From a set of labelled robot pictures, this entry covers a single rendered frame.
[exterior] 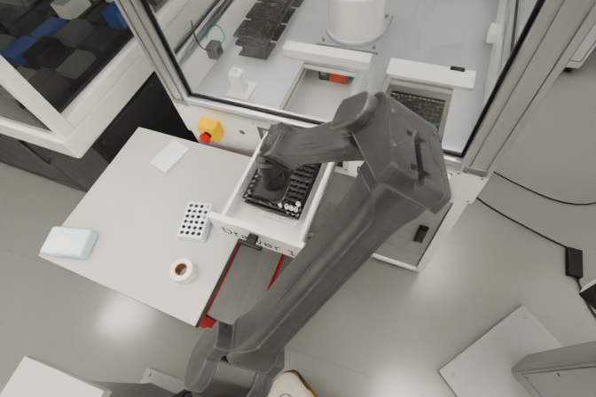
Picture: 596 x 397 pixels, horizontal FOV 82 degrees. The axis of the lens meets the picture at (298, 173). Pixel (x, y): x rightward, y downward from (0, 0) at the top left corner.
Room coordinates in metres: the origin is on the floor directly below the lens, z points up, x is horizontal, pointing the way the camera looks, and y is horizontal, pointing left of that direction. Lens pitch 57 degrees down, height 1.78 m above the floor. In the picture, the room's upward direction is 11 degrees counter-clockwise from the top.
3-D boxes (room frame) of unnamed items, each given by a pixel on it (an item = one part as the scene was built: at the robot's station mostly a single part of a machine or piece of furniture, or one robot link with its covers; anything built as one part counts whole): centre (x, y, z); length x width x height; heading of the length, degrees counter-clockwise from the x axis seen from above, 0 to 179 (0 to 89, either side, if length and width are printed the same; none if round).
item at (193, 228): (0.54, 0.36, 0.78); 0.12 x 0.08 x 0.04; 162
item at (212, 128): (0.83, 0.27, 0.88); 0.07 x 0.05 x 0.07; 59
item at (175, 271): (0.38, 0.40, 0.78); 0.07 x 0.07 x 0.04
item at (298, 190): (0.58, 0.04, 0.87); 0.22 x 0.18 x 0.06; 149
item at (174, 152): (0.84, 0.46, 0.77); 0.13 x 0.09 x 0.02; 134
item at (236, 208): (0.58, 0.04, 0.86); 0.40 x 0.26 x 0.06; 149
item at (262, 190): (0.47, 0.06, 1.06); 0.10 x 0.07 x 0.07; 147
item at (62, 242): (0.55, 0.78, 0.78); 0.15 x 0.10 x 0.04; 73
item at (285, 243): (0.40, 0.15, 0.87); 0.29 x 0.02 x 0.11; 59
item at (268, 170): (0.47, 0.06, 1.12); 0.07 x 0.06 x 0.07; 157
